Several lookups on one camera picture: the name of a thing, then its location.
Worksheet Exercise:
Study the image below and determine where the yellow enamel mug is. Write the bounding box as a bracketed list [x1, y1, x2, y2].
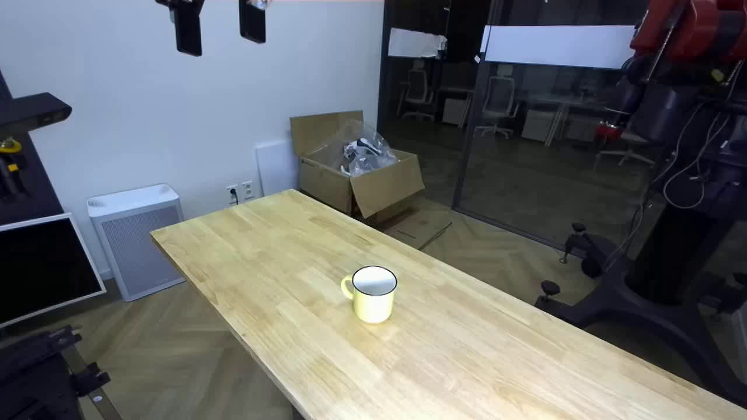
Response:
[339, 264, 401, 327]

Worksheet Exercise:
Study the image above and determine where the clear plastic bag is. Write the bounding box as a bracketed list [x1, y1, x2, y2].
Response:
[339, 132, 399, 178]

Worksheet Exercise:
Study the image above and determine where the white office chair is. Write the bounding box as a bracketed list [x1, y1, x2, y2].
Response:
[399, 59, 439, 123]
[472, 69, 520, 143]

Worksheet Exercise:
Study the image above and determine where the black shelf rack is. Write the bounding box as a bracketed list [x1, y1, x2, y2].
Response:
[0, 69, 74, 229]

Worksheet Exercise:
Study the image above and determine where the open cardboard box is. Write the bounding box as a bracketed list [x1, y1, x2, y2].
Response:
[290, 109, 428, 223]

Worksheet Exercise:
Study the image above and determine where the white air purifier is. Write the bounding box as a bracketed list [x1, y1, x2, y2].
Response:
[86, 183, 187, 303]

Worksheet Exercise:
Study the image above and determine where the black framed monitor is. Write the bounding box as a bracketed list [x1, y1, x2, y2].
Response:
[0, 213, 110, 332]

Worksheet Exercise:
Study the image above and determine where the black tripod stand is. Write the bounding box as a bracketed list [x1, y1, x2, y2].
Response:
[0, 325, 124, 420]

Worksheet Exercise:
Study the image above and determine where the red and black robot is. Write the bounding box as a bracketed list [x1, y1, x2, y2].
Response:
[535, 0, 747, 408]

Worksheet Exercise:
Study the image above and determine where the small white wall board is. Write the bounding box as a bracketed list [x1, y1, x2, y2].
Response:
[386, 26, 451, 60]

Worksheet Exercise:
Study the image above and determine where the white wall outlet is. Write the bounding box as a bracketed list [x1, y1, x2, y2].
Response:
[227, 180, 258, 207]

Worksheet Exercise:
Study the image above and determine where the large white wall board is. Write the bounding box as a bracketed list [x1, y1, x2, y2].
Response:
[479, 24, 640, 73]

